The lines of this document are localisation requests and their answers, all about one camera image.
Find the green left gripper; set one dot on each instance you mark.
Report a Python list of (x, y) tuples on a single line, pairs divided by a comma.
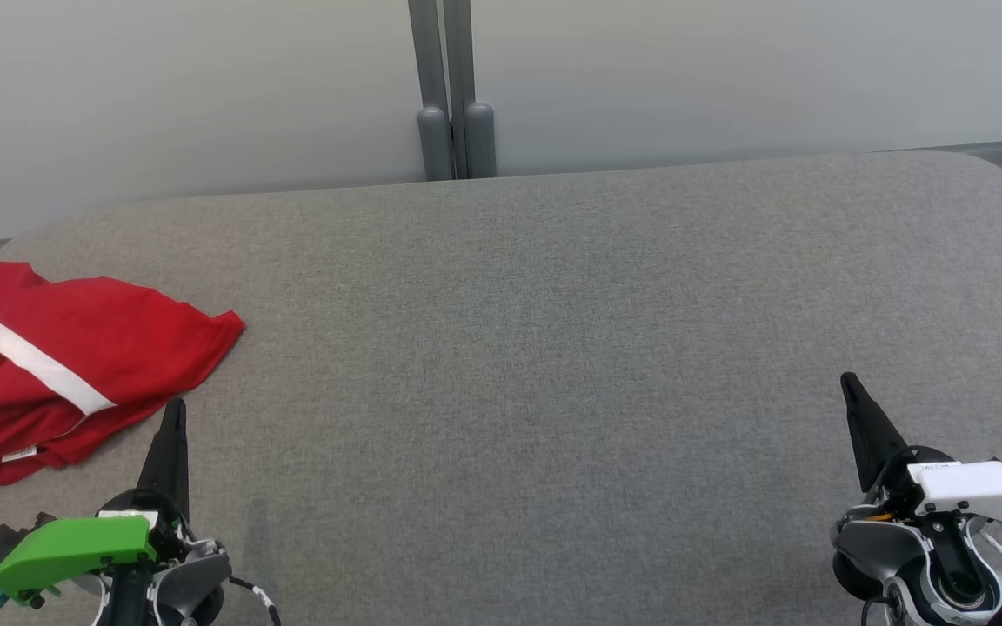
[(75, 548)]

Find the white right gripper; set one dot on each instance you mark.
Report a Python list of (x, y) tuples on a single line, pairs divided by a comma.
[(988, 491)]

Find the red shorts with white stripes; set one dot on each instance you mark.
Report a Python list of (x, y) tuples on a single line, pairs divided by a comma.
[(118, 339)]

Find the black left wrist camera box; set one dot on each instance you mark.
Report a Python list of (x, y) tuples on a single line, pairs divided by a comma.
[(1, 543)]

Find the grey partition post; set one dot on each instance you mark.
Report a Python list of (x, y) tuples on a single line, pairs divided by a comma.
[(434, 130), (479, 130)]

